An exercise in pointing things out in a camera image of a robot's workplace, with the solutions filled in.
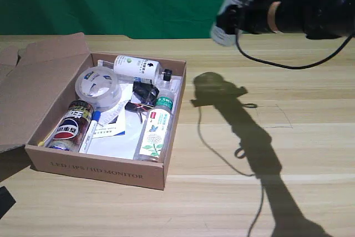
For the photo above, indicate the blue and white booklet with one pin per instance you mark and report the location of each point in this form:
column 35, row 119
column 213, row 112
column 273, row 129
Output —
column 111, row 131

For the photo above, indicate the Pepsi can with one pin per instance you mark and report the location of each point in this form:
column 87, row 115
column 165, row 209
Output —
column 71, row 127

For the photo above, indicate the green backdrop cloth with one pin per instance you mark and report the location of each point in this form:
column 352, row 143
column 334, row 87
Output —
column 111, row 1

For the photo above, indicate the brown cardboard box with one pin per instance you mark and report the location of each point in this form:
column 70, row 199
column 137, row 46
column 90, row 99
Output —
column 30, row 81

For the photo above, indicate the clear bottle with floral label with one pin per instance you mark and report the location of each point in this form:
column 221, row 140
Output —
column 155, row 131

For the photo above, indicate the black flat object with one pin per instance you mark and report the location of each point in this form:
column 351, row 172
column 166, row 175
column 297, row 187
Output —
column 5, row 201

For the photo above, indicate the clear tape roll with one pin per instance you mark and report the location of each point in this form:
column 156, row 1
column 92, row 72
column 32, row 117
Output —
column 98, row 88

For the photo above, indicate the white bottle with green logo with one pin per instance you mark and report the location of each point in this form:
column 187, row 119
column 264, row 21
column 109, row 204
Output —
column 136, row 66

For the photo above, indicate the white receipt slip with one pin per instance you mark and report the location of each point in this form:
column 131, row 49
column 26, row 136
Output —
column 112, row 113

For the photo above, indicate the white marker with blue cap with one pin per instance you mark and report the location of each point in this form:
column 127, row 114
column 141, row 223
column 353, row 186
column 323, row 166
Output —
column 90, row 131

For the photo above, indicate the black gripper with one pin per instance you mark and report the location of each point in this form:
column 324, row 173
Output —
column 255, row 16

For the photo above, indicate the yellow tipped stick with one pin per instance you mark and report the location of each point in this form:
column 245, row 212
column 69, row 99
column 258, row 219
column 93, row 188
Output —
column 41, row 143

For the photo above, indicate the white paper sheet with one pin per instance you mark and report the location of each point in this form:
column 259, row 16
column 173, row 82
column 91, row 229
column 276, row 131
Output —
column 122, row 142

